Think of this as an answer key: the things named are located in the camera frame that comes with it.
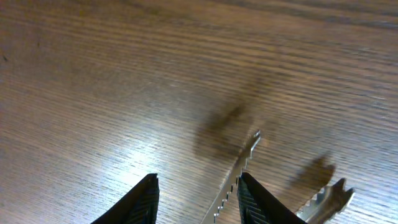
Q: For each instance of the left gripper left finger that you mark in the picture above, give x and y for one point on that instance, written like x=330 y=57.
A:
x=138 y=206

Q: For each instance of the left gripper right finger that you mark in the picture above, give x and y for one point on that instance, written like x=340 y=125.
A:
x=258 y=205

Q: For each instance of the thin metal utensil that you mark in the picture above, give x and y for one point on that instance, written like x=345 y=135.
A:
x=328 y=202

